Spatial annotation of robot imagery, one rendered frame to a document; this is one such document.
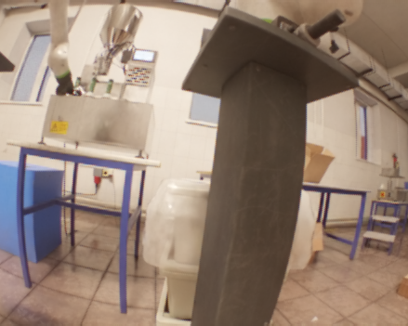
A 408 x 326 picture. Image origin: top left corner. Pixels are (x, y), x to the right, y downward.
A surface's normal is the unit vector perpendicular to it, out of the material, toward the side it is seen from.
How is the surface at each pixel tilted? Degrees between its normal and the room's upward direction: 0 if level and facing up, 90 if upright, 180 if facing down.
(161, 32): 90
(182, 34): 90
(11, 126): 90
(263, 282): 90
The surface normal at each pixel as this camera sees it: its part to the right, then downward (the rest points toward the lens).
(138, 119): 0.21, -0.03
